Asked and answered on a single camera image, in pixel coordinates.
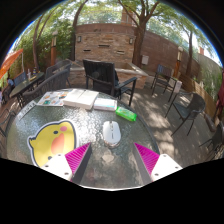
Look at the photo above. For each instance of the wooden lamp post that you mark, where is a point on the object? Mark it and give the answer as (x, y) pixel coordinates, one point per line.
(178, 63)
(54, 50)

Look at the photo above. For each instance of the white wall box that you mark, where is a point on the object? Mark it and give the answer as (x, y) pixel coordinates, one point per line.
(145, 60)

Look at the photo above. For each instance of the black slatted armchair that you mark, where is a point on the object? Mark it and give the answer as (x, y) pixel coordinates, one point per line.
(100, 75)

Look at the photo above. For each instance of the grey wicker chair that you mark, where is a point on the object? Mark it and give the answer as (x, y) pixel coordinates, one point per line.
(56, 68)

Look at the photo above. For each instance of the dark metal patio chair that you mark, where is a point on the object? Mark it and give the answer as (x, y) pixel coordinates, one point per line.
(164, 70)

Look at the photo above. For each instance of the white computer mouse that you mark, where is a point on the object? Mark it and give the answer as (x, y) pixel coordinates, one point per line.
(111, 133)

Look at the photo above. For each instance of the yellow chick-shaped mouse pad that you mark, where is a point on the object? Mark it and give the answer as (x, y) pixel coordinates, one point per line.
(50, 140)

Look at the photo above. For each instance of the black round patio table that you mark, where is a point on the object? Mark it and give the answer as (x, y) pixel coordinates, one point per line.
(26, 84)

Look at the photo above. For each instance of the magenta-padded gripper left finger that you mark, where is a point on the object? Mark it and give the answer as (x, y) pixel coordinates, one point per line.
(58, 165)

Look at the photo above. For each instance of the wall lantern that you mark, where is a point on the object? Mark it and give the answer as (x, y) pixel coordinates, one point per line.
(131, 40)
(79, 39)

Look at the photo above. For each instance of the dark mesh patio chair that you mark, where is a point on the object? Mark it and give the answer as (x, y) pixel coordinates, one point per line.
(218, 135)
(196, 101)

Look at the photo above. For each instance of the white open book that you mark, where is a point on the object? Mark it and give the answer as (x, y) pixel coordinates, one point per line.
(81, 99)

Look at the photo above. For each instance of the green wipes pack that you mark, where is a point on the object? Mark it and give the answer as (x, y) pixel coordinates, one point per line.
(126, 114)

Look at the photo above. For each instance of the dark wicker chair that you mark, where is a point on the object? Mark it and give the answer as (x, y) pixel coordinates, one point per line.
(53, 83)

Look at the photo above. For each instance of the small white box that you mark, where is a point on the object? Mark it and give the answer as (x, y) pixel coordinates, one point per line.
(105, 104)

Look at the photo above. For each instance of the orange parasol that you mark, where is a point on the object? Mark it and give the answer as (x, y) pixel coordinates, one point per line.
(9, 61)

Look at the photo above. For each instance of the forked tree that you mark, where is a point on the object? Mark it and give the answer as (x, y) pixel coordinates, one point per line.
(140, 40)

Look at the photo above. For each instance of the colourful printed leaflet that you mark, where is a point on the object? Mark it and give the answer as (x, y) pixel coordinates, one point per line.
(51, 98)

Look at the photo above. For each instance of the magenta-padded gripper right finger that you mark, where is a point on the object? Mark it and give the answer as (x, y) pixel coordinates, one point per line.
(165, 165)

